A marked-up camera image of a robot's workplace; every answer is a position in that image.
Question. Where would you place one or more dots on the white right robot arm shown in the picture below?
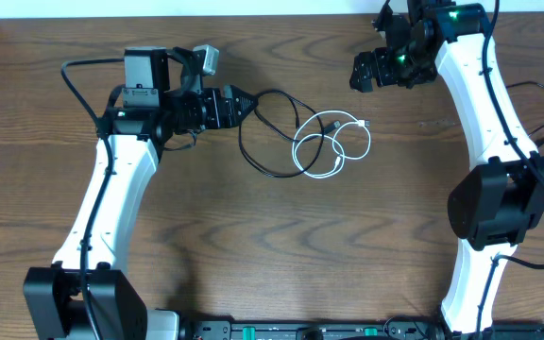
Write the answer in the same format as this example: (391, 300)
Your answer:
(502, 196)

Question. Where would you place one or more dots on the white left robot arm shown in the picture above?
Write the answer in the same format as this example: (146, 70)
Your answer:
(85, 292)

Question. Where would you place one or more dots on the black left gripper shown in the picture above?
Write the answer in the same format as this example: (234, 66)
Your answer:
(230, 119)

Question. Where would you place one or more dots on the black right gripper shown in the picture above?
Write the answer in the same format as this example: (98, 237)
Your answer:
(380, 58)

